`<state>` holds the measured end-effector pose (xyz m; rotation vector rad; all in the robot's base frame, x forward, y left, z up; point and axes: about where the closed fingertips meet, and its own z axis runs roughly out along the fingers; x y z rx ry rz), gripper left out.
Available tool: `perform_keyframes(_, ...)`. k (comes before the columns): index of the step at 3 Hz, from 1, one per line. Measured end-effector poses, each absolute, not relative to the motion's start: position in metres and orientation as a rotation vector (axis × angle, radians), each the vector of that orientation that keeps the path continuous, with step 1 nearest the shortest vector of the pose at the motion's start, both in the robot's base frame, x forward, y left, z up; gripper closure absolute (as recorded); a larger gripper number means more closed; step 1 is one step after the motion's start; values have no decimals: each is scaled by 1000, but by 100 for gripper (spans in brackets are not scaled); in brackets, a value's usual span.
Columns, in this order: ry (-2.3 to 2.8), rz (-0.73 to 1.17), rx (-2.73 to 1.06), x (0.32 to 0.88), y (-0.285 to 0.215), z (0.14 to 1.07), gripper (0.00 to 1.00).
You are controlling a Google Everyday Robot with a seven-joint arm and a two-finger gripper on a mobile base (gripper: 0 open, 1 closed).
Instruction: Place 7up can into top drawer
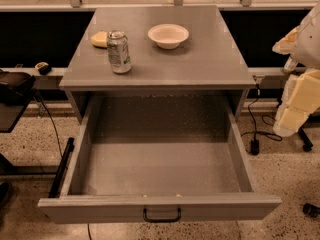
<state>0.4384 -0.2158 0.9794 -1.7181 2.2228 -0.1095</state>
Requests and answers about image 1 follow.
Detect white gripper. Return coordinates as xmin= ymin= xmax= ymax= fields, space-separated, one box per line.
xmin=272 ymin=27 xmax=320 ymax=137

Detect silver green 7up can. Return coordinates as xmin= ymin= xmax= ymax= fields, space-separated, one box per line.
xmin=107 ymin=30 xmax=132 ymax=74

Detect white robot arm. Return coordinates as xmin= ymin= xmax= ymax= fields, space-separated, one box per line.
xmin=272 ymin=4 xmax=320 ymax=137

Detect grey cabinet with top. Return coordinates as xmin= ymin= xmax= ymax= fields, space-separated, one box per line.
xmin=60 ymin=5 xmax=255 ymax=117

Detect grey open top drawer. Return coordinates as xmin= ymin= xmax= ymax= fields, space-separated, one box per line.
xmin=38 ymin=95 xmax=281 ymax=223

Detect clear plastic bottle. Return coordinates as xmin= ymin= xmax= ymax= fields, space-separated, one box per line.
xmin=283 ymin=57 xmax=298 ymax=74

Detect black chair base with wheel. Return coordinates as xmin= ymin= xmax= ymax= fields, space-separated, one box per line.
xmin=275 ymin=97 xmax=315 ymax=153

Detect yellow sponge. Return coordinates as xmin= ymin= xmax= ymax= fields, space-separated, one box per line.
xmin=90 ymin=31 xmax=107 ymax=48

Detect black yellow tape measure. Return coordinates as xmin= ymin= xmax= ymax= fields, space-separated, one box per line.
xmin=35 ymin=62 xmax=52 ymax=75

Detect black bag on side table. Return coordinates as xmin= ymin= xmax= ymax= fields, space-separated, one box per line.
xmin=0 ymin=70 xmax=36 ymax=105

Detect black power cable with adapter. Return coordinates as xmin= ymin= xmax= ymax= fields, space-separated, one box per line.
xmin=240 ymin=83 xmax=284 ymax=156

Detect black drawer handle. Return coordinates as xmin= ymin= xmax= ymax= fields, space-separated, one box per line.
xmin=143 ymin=208 xmax=182 ymax=223

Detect black drawer slide rail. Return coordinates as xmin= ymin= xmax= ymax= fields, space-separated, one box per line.
xmin=49 ymin=138 xmax=74 ymax=198

